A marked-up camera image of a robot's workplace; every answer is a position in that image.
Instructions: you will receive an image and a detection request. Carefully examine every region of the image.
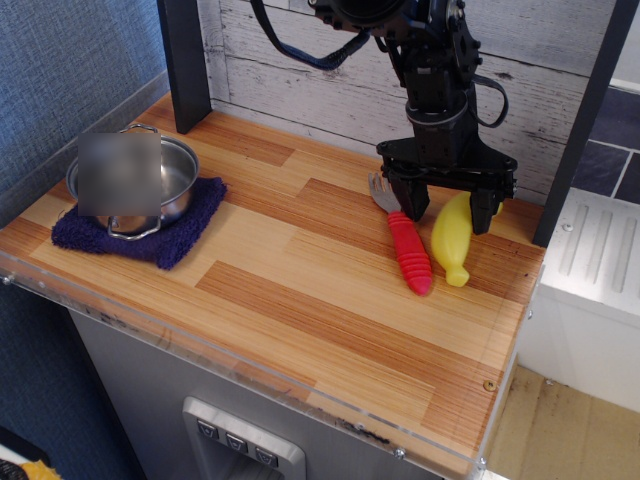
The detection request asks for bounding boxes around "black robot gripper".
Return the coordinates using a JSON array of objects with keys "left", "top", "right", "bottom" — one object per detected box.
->
[{"left": 377, "top": 113, "right": 517, "bottom": 235}]

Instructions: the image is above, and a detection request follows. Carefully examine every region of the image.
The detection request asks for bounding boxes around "yellow plastic toy banana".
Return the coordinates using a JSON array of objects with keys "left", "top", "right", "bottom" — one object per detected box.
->
[{"left": 431, "top": 192, "right": 473, "bottom": 287}]

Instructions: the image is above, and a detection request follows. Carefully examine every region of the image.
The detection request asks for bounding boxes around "red handled toy fork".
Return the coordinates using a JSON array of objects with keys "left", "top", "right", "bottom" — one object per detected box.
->
[{"left": 368, "top": 173, "right": 432, "bottom": 296}]

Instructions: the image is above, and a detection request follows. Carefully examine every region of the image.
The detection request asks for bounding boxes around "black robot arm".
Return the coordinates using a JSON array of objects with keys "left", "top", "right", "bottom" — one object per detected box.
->
[{"left": 310, "top": 1, "right": 517, "bottom": 235}]

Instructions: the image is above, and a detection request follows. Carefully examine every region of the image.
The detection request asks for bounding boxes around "stainless steel pot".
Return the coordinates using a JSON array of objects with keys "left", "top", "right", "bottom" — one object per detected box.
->
[{"left": 66, "top": 123, "right": 200, "bottom": 241}]

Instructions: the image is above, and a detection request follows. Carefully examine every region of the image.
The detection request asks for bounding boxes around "white toy sink unit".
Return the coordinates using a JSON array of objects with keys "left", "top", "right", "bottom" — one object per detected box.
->
[{"left": 517, "top": 189, "right": 639, "bottom": 411}]

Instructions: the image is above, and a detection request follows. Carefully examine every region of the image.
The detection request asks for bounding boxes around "purple knitted cloth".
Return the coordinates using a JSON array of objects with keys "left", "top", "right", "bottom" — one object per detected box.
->
[{"left": 51, "top": 177, "right": 227, "bottom": 270}]

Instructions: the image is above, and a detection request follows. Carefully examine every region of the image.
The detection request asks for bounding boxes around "clear acrylic edge guard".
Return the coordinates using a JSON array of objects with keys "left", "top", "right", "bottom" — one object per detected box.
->
[{"left": 1, "top": 243, "right": 543, "bottom": 479}]

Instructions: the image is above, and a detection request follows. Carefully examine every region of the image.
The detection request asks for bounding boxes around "silver water dispenser panel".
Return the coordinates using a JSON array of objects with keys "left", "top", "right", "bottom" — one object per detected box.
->
[{"left": 182, "top": 396, "right": 307, "bottom": 479}]

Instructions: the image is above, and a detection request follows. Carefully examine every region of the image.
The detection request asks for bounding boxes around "grey toy fridge cabinet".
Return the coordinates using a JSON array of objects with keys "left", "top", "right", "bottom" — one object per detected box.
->
[{"left": 72, "top": 312, "right": 476, "bottom": 479}]

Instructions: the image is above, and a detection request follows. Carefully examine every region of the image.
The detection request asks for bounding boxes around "yellow object at corner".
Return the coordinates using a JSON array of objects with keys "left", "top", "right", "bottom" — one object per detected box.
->
[{"left": 18, "top": 461, "right": 62, "bottom": 480}]

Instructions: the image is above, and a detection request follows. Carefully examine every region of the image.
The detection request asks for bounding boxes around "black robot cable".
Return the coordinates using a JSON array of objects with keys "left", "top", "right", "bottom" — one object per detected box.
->
[{"left": 248, "top": 0, "right": 510, "bottom": 129}]

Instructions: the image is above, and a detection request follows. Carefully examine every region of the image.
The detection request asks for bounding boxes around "black right upright post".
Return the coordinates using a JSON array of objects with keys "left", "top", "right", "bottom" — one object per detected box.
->
[{"left": 532, "top": 0, "right": 639, "bottom": 247}]

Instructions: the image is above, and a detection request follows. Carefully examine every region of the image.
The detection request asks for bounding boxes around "black upright post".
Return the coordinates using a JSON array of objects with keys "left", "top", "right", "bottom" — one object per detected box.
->
[
  {"left": 532, "top": 0, "right": 639, "bottom": 247},
  {"left": 156, "top": 0, "right": 212, "bottom": 134}
]

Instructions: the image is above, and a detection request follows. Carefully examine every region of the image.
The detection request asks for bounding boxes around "black left upright post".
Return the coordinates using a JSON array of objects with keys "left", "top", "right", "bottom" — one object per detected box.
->
[{"left": 156, "top": 0, "right": 212, "bottom": 134}]

